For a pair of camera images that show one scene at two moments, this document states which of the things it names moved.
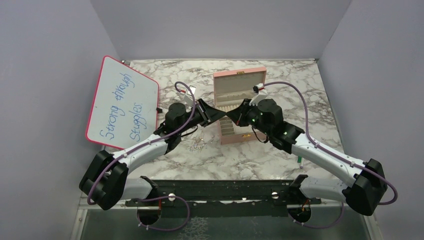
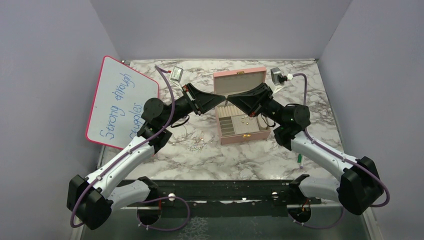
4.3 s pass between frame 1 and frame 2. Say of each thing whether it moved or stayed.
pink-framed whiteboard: stayed
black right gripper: moved
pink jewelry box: stayed
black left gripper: moved
